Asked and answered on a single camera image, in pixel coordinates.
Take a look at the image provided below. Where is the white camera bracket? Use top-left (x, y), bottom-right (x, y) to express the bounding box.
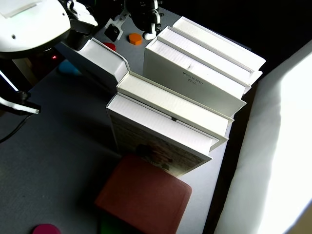
top-left (104, 9), bottom-right (130, 41)
top-left (0, 70), bottom-right (40, 115)

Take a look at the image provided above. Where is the black-spined picture-cover book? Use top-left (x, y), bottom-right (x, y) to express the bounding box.
top-left (106, 94), bottom-right (213, 177)

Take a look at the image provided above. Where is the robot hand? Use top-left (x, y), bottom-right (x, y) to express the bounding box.
top-left (0, 0), bottom-right (99, 61)
top-left (123, 0), bottom-right (163, 41)

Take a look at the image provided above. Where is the white Fashion India book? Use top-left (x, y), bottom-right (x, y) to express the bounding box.
top-left (60, 38), bottom-right (130, 96)

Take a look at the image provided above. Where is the white plain-spine book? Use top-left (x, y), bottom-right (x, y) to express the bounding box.
top-left (171, 16), bottom-right (267, 74)

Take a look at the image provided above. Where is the grey book dark spine lettering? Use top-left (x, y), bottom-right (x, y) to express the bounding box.
top-left (157, 25), bottom-right (263, 96)

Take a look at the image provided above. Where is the white backdrop sheet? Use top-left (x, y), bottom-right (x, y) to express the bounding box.
top-left (213, 39), bottom-right (312, 234)

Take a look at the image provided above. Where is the blue block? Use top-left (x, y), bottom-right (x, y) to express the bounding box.
top-left (58, 59), bottom-right (82, 76)

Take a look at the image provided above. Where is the orange hexagonal block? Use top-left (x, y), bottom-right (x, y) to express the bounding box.
top-left (128, 33), bottom-right (143, 46)

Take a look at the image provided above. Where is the red hardcover book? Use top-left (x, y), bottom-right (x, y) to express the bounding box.
top-left (94, 153), bottom-right (193, 234)

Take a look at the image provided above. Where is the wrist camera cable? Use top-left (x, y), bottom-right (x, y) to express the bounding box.
top-left (0, 114), bottom-right (33, 144)

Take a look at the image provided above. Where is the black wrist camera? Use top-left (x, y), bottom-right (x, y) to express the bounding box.
top-left (14, 90), bottom-right (41, 116)
top-left (105, 24), bottom-right (120, 40)

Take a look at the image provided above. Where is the green block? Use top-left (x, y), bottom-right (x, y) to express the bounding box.
top-left (97, 213), bottom-right (117, 234)

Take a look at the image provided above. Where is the red heart block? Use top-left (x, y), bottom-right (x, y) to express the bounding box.
top-left (102, 41), bottom-right (117, 52)

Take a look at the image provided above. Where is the pink round block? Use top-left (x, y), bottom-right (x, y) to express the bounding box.
top-left (32, 223), bottom-right (61, 234)

